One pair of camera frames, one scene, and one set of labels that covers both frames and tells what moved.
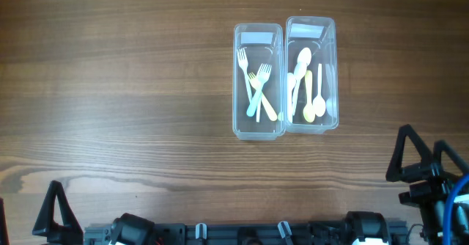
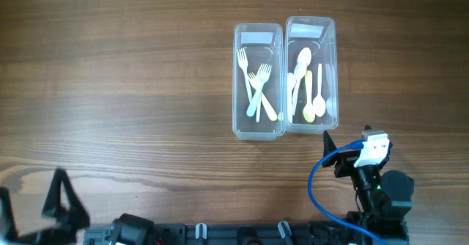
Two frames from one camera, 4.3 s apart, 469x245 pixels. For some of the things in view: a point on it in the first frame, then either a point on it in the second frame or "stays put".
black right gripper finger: [425, 169] to [328, 149]
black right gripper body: [432, 199] to [363, 177]
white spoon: [291, 85] stays put
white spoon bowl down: [319, 104] stays put
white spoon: [304, 59] stays put
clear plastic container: [311, 75] stays put
